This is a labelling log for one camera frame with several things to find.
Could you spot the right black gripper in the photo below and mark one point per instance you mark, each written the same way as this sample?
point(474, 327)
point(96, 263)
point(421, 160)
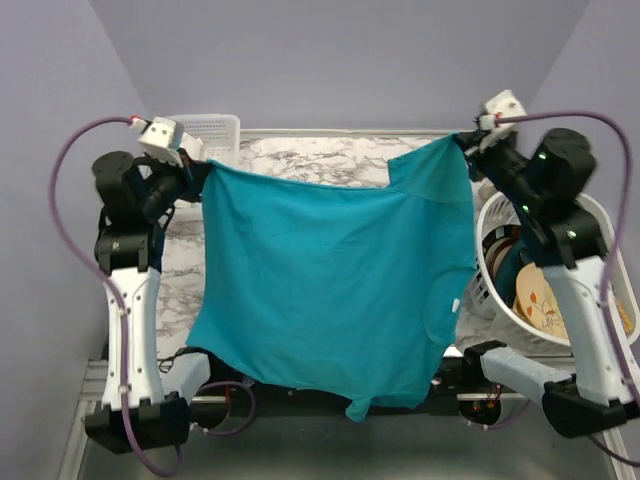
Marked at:
point(471, 140)

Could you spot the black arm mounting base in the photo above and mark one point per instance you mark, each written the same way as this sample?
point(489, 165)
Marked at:
point(486, 405)

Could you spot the teal t shirt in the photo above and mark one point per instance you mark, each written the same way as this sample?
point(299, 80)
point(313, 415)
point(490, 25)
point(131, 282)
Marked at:
point(354, 291)

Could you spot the aluminium frame rail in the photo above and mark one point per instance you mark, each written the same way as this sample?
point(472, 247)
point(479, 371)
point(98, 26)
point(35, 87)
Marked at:
point(94, 381)

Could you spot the white round dish basket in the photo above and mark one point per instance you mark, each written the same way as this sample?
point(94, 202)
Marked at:
point(497, 218)

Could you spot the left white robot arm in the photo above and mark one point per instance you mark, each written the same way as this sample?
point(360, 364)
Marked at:
point(139, 403)

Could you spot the white perforated plastic basket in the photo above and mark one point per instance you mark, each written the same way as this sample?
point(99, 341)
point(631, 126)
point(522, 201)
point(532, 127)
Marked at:
point(220, 134)

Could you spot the beige bird plate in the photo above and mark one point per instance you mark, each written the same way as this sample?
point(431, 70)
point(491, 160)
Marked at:
point(537, 303)

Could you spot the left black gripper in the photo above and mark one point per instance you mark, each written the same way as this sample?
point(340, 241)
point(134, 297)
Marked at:
point(191, 174)

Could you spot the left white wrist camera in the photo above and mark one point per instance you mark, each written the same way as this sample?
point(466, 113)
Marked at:
point(166, 140)

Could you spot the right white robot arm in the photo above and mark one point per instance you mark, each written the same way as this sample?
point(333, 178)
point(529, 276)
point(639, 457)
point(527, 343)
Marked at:
point(565, 241)

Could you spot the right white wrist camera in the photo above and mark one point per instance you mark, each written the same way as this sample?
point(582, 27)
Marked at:
point(495, 119)

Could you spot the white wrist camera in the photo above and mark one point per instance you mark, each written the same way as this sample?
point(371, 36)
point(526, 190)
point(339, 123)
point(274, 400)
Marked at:
point(495, 119)
point(166, 140)

